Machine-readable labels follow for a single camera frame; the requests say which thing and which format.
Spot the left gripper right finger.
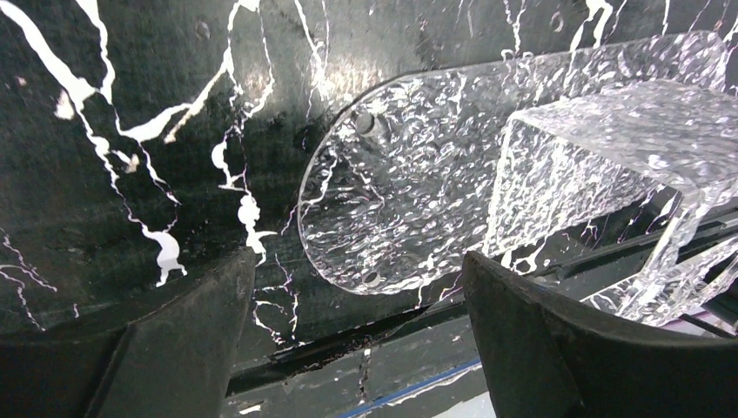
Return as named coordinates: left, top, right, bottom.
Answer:
left=461, top=252, right=737, bottom=417

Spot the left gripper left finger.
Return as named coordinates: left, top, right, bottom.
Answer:
left=1, top=249, right=256, bottom=417

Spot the clear textured oval tray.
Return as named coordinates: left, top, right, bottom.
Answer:
left=298, top=30, right=728, bottom=295

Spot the clear textured acrylic holder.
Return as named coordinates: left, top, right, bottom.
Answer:
left=482, top=79, right=737, bottom=327

